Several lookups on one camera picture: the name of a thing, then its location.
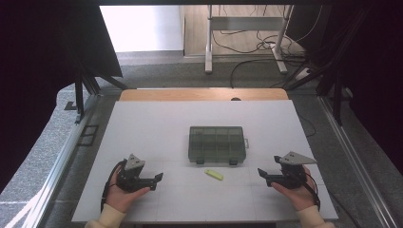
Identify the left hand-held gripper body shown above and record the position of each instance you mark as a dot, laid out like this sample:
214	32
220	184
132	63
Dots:
133	171

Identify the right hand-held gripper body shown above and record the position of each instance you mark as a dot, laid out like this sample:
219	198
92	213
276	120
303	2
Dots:
294	172

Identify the yellow-green plastic clip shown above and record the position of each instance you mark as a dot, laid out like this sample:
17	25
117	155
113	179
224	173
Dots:
214	174

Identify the person's right hand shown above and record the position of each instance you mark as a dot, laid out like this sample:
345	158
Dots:
301	198

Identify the person's left hand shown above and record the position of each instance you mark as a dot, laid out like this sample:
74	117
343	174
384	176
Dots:
122	198

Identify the black metal stand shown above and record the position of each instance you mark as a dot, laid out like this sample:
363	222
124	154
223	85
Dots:
90	84
335	85

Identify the white power strip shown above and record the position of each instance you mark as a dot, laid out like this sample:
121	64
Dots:
303	73

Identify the black curtain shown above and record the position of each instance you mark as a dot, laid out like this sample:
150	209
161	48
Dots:
38	79
374	63

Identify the aluminium floor rail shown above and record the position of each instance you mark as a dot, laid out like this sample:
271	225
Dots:
60	164
355	158

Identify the white metal desk frame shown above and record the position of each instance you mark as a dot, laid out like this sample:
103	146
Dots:
245	23

